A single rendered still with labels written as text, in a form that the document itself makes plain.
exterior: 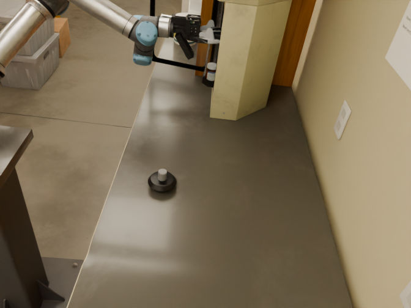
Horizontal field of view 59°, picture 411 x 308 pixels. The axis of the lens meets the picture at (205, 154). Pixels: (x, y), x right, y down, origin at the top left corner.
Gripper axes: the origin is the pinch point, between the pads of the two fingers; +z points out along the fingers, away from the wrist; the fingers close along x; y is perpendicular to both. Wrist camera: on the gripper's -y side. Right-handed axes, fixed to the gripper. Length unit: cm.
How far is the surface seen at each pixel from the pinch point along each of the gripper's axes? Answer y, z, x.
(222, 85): -13.7, 2.5, -13.9
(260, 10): 16.2, 12.5, -12.7
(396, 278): -14, 42, -96
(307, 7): 8.7, 37.2, 23.0
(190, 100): -28.8, -10.2, -1.8
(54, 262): -120, -76, -30
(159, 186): -25, -15, -62
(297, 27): -0.2, 34.7, 23.0
